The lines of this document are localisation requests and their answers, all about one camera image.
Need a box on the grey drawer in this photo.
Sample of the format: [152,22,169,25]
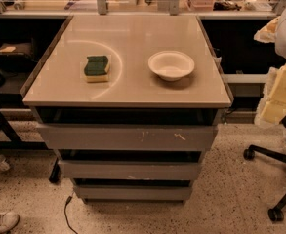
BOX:
[37,124,218,151]
[74,186,192,201]
[59,161,201,180]

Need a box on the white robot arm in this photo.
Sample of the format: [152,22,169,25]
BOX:
[254,9,286,128]

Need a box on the grey drawer cabinet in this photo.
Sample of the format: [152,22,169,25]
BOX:
[21,15,232,190]

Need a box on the grey top drawer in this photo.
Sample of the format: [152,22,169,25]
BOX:
[37,124,218,151]

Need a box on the grey bottom drawer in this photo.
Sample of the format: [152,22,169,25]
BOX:
[74,186,192,201]

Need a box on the white paper bowl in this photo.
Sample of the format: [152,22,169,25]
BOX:
[148,51,195,81]

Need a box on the green and yellow sponge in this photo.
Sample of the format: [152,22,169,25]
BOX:
[84,56,110,83]

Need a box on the black side table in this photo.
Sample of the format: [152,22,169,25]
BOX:
[0,71,61,184]

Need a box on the dark box with label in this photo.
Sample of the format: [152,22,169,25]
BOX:
[0,43,36,72]

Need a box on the white sneaker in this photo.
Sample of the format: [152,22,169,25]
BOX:
[0,212,20,234]

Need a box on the black cable on floor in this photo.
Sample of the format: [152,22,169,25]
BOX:
[63,194,79,234]

